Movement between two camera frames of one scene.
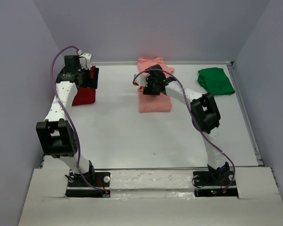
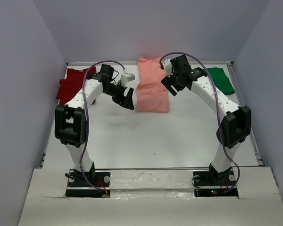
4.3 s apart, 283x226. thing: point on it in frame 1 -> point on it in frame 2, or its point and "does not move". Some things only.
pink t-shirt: (153, 103) does not move
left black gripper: (90, 83) -> (126, 101)
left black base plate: (92, 179) does not move
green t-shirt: (215, 81) does not move
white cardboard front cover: (153, 197) does not move
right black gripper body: (149, 89) -> (176, 76)
